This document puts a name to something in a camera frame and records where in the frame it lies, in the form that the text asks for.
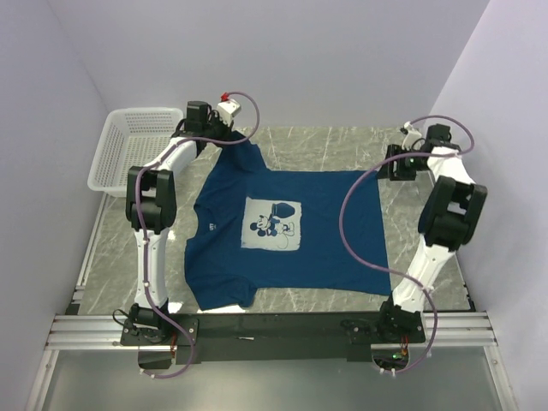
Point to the white perforated plastic basket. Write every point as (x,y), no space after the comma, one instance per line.
(130,137)

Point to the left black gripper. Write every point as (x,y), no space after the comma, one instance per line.
(227,130)

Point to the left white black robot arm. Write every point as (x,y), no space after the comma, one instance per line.
(151,208)

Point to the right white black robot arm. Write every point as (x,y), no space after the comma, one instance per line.
(447,222)

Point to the blue printed t-shirt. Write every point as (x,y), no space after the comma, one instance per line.
(261,229)

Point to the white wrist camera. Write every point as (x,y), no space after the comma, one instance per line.
(228,109)
(411,135)

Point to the aluminium extrusion rail frame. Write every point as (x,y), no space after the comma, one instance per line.
(108,279)

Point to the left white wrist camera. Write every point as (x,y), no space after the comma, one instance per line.
(228,109)

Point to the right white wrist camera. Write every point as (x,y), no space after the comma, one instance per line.
(411,135)

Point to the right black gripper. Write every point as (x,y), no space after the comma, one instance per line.
(386,171)

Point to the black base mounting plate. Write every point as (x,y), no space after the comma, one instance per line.
(274,336)

